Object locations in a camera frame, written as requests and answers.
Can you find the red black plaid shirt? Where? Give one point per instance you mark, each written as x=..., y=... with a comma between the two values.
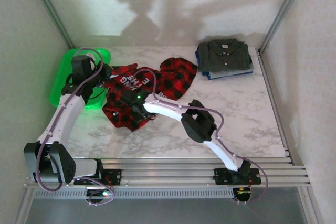
x=178, y=77

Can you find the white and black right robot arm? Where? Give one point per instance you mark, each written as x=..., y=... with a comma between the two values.
x=170, y=108

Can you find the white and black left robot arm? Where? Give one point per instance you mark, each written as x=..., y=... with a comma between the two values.
x=68, y=119

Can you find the green plastic basket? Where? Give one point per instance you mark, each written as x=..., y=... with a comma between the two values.
x=63, y=77

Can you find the controller board with lit LED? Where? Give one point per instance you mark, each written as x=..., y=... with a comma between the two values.
x=105, y=194
x=242, y=192

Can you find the dark green striped shirt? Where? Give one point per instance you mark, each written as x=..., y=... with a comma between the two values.
x=225, y=56

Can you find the aluminium corner post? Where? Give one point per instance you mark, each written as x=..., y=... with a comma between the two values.
x=283, y=11
x=50, y=6

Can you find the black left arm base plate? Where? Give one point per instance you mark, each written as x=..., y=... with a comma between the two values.
x=113, y=176

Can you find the aluminium rail frame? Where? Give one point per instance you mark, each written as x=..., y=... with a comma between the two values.
x=170, y=171

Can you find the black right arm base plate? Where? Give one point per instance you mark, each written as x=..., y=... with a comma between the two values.
x=223, y=175

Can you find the aluminium table side rail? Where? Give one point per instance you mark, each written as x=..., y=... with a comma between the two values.
x=271, y=90

